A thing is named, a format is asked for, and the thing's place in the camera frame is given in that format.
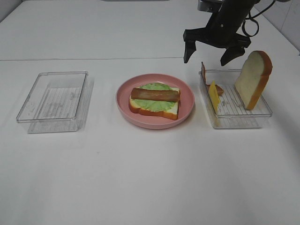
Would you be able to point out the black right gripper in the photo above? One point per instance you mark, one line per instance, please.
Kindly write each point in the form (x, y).
(221, 31)

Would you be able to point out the bacon strip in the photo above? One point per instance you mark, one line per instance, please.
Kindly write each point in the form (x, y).
(220, 91)
(155, 95)

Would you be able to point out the yellow cheese slice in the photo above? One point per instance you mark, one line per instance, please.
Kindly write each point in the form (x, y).
(215, 101)

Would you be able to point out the bread slice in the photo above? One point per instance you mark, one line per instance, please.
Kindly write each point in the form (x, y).
(170, 114)
(253, 78)

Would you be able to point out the green lettuce leaf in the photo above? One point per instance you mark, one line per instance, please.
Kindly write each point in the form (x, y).
(152, 105)

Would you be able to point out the pink round plate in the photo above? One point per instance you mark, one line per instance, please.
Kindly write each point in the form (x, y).
(187, 101)

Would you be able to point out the clear right plastic tray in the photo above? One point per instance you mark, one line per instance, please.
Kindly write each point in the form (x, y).
(231, 113)

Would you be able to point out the clear plastic tray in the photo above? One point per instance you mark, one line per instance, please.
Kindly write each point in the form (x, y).
(57, 102)
(231, 113)

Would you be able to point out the clear left plastic tray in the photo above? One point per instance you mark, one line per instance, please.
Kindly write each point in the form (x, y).
(57, 102)

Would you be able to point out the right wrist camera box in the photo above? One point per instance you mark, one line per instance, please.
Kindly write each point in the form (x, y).
(209, 5)

